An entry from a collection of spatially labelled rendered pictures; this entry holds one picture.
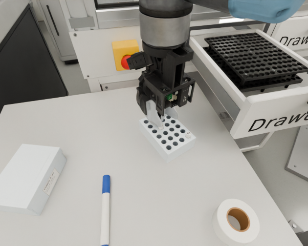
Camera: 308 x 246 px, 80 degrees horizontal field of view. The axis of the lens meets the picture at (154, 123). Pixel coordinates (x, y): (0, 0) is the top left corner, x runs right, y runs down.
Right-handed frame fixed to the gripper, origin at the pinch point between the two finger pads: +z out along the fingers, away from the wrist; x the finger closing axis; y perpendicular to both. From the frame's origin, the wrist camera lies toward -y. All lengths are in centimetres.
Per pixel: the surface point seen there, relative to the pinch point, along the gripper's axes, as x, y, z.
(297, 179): 90, 35, 81
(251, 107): 10.3, 15.4, -10.0
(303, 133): 127, 17, 78
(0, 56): -31, -70, 6
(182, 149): 1.0, 9.4, 3.2
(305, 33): 62, 1, -6
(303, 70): 33.6, 13.6, -8.6
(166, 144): -1.8, 6.9, 1.6
